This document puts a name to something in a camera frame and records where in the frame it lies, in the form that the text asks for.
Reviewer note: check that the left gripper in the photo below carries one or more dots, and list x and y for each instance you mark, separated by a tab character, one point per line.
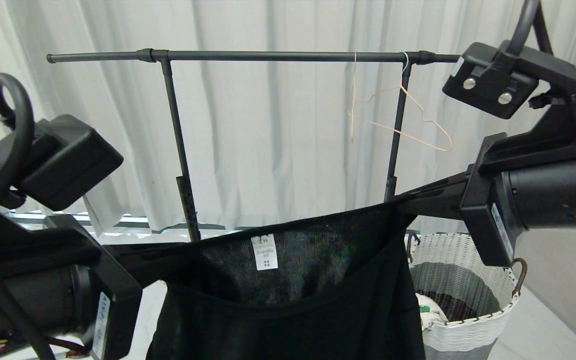
58	300

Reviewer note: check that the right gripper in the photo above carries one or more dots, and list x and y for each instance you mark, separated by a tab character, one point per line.
553	195

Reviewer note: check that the pink clothes hanger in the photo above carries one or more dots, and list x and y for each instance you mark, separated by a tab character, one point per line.
351	120
373	124

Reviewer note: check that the black garment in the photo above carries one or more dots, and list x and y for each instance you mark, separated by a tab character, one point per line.
318	325

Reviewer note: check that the white laundry basket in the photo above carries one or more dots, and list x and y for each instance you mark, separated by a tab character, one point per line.
468	345

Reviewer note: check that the black clothes rack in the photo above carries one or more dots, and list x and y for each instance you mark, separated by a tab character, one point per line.
268	56

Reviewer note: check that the window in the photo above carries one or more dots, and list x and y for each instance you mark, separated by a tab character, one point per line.
128	220

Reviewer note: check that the cream printed garment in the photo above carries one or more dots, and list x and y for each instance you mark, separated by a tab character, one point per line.
430	312

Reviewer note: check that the white curtain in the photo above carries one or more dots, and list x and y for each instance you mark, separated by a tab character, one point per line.
278	150

